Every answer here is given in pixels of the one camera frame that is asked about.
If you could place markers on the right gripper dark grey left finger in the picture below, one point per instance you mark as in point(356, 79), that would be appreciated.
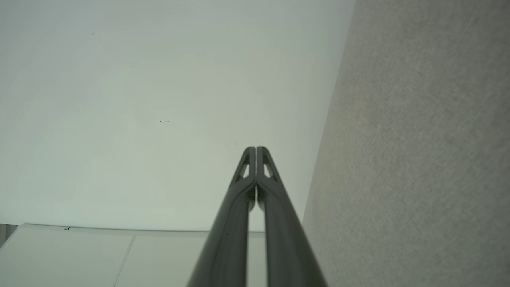
point(233, 223)

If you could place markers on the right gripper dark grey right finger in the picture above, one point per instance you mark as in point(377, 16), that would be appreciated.
point(285, 239)

